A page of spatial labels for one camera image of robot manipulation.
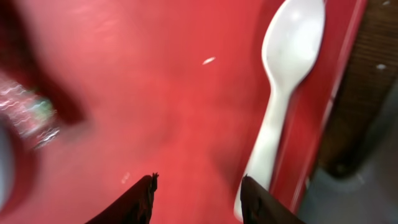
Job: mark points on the white plastic spoon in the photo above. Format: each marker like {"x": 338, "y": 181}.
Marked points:
{"x": 289, "y": 51}

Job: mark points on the red candy wrapper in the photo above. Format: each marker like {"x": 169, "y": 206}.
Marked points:
{"x": 32, "y": 116}

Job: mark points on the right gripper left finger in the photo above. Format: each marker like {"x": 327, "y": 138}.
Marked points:
{"x": 133, "y": 207}

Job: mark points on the red serving tray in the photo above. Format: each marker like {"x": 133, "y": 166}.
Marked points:
{"x": 172, "y": 87}

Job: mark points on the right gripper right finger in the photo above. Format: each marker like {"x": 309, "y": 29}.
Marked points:
{"x": 258, "y": 206}

